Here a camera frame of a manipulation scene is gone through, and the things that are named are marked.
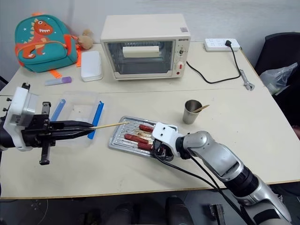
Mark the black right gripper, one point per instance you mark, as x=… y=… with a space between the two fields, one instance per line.
x=164 y=152

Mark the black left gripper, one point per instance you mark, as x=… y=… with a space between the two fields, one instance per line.
x=37 y=133

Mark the wooden skewer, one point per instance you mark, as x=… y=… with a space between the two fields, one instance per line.
x=110 y=125
x=204 y=107

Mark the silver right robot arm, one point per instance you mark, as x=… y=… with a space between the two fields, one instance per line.
x=211 y=150

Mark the red sausage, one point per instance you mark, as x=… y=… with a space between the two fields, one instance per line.
x=145 y=128
x=134 y=137
x=145 y=146

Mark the metal ridged tray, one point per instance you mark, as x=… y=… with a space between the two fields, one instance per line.
x=125 y=131

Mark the stainless steel cup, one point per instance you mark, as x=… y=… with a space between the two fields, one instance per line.
x=191 y=116

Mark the clear plastic container blue latches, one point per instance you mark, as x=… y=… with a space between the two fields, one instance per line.
x=79 y=103

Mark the clear and purple small case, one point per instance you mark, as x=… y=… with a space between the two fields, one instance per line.
x=58 y=81

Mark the white rectangular lidded box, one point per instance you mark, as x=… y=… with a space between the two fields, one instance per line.
x=91 y=65

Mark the small black rectangular block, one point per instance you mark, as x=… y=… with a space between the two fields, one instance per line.
x=216 y=211

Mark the teal dinosaur backpack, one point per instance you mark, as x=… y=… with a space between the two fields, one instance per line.
x=47 y=54

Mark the brown plush toy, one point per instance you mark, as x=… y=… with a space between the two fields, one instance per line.
x=86 y=40

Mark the silver adjustable wrench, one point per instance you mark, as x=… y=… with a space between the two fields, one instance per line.
x=246 y=80

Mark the white power strip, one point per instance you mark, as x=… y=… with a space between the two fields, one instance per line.
x=216 y=44

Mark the white toaster oven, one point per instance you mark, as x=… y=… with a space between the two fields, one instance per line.
x=140 y=25

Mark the clear plastic bag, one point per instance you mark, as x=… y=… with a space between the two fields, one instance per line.
x=277 y=78

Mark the black chair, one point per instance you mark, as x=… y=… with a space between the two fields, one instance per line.
x=279 y=47

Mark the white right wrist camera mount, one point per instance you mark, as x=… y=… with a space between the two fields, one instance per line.
x=164 y=134

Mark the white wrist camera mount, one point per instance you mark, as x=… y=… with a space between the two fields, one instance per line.
x=164 y=134
x=20 y=110

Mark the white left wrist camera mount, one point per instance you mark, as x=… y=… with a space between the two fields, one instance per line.
x=20 y=110

